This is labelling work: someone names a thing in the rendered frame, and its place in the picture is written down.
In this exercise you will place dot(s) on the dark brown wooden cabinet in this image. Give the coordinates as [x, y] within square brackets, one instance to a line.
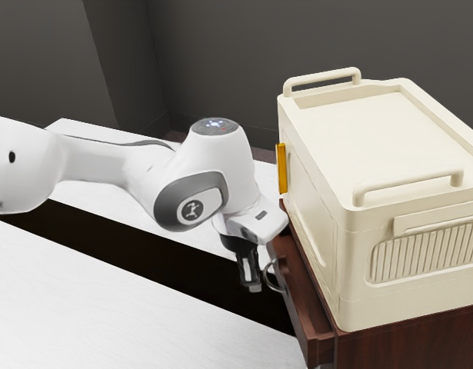
[405, 346]

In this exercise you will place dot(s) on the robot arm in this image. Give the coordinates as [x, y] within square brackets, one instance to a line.
[105, 161]

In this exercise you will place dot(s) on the cream box with lid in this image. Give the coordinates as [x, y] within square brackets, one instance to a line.
[374, 192]

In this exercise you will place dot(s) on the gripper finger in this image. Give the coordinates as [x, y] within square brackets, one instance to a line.
[245, 271]
[255, 271]

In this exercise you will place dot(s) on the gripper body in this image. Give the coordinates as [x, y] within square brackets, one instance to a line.
[233, 243]

